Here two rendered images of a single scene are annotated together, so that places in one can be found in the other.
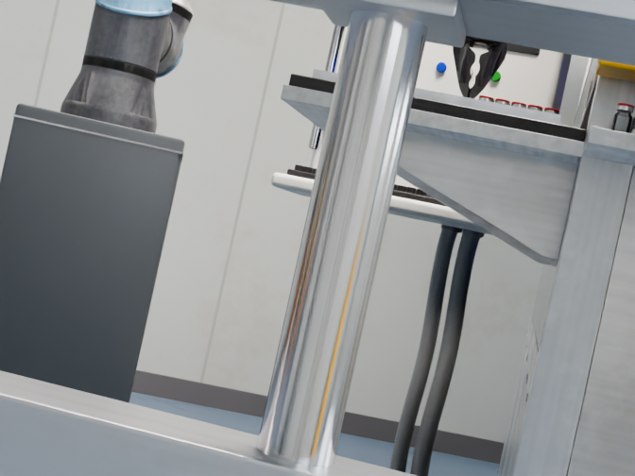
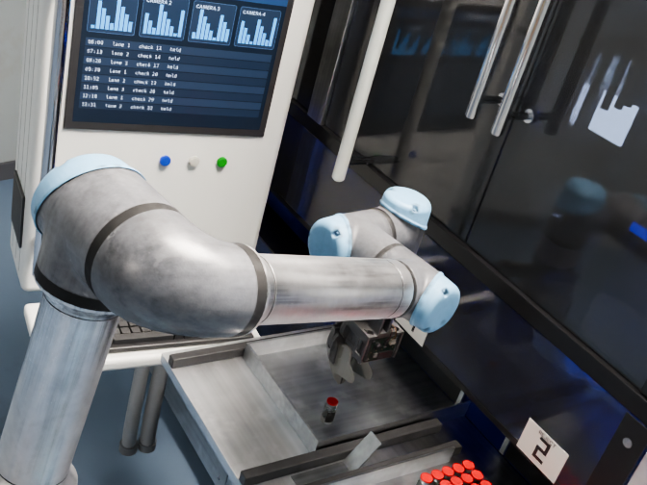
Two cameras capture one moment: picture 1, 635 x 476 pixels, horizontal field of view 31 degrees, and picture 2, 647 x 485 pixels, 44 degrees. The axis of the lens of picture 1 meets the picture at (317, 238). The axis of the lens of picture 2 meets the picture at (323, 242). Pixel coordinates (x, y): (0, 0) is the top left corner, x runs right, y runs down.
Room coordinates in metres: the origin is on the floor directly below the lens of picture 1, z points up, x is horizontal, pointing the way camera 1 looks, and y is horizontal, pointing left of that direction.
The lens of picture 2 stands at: (1.32, 0.69, 1.81)
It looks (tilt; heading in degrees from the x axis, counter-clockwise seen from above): 28 degrees down; 310
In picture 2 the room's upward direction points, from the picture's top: 16 degrees clockwise
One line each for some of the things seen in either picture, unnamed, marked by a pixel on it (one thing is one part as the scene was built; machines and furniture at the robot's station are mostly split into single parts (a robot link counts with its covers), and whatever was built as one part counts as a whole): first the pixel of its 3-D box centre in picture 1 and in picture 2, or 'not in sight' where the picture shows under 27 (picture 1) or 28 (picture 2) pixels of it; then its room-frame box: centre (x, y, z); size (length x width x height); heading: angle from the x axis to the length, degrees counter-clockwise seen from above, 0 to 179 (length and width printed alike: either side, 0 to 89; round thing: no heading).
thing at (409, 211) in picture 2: not in sight; (397, 228); (1.93, -0.19, 1.28); 0.09 x 0.08 x 0.11; 88
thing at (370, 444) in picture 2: not in sight; (337, 460); (1.85, -0.13, 0.91); 0.14 x 0.03 x 0.06; 79
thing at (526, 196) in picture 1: (444, 187); not in sight; (1.59, -0.16, 0.79); 0.34 x 0.03 x 0.13; 79
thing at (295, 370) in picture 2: not in sight; (356, 379); (1.99, -0.31, 0.90); 0.34 x 0.26 x 0.04; 79
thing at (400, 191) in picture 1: (387, 190); (150, 322); (2.37, -0.12, 0.82); 0.40 x 0.14 x 0.02; 74
